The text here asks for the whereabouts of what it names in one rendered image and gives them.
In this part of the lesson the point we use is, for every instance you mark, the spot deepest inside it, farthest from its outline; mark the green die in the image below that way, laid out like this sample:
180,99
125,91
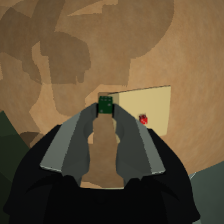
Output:
105,104

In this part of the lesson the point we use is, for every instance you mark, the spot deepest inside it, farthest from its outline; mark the red die with white pips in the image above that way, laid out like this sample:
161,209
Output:
143,119

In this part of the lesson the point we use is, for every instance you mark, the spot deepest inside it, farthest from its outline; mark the translucent tan mat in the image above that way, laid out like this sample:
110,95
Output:
152,102

